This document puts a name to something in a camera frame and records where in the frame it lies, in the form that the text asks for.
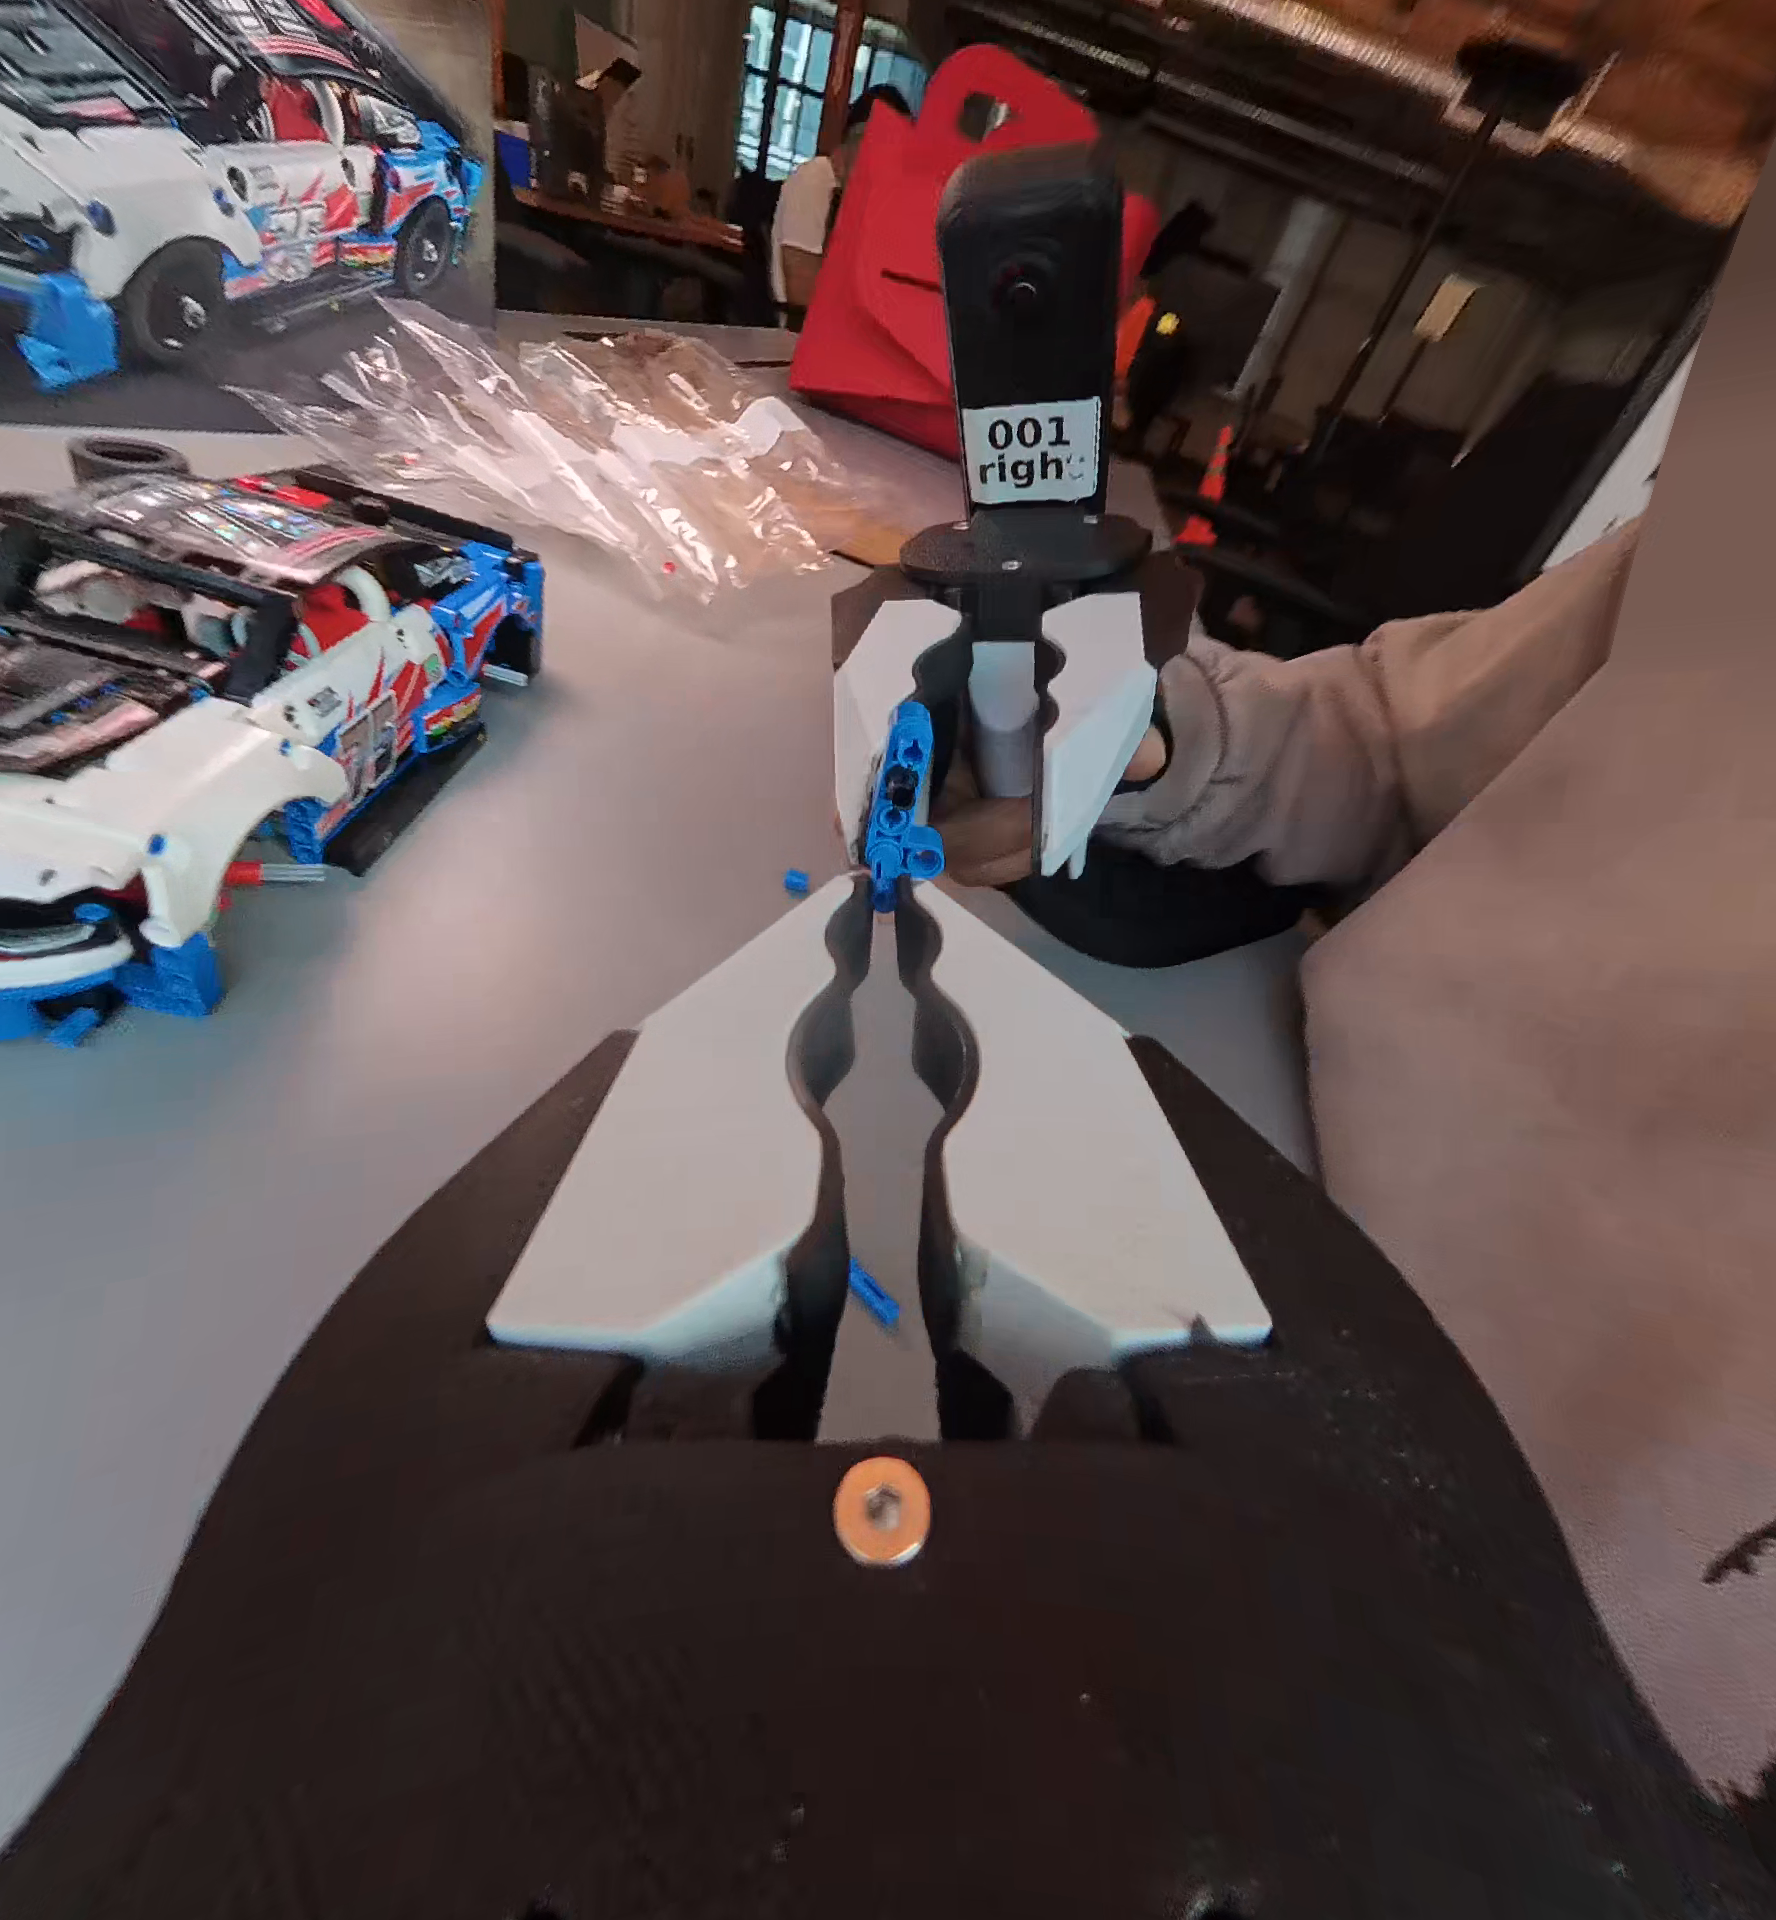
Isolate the person's beige sweatshirt torso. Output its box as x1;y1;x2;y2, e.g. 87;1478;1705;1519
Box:
1299;0;1776;1920

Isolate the grey desk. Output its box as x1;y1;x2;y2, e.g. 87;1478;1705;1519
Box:
0;306;1316;1920

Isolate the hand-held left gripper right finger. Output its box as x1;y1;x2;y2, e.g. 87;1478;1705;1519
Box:
895;873;1273;1432

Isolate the black light stand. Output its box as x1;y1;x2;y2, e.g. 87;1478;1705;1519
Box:
1310;37;1620;470

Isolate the brick race car model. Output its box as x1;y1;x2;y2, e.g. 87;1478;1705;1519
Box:
0;469;548;1048

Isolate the crumpled clear plastic bag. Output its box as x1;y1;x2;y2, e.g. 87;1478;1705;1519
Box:
233;298;890;606

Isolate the toy car box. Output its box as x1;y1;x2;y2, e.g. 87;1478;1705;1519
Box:
0;0;499;422

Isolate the red felt bag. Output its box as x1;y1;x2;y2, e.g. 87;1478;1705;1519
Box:
788;46;1161;460

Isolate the blue angled brick beam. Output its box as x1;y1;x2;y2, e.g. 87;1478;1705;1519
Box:
859;696;950;914

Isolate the framed black white marker sign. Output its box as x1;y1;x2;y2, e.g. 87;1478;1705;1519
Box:
1524;276;1720;587

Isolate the orange traffic cone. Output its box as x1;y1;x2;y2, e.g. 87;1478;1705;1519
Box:
1178;426;1235;549

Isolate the person's right forearm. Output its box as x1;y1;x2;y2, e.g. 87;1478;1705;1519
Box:
1098;516;1649;904

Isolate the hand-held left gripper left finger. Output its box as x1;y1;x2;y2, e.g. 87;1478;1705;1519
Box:
487;873;882;1442

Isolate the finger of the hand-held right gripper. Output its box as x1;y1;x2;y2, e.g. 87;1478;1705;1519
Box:
968;600;1161;880
831;600;964;878

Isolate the person's right hand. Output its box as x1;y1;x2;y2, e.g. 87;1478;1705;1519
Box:
926;741;1048;892

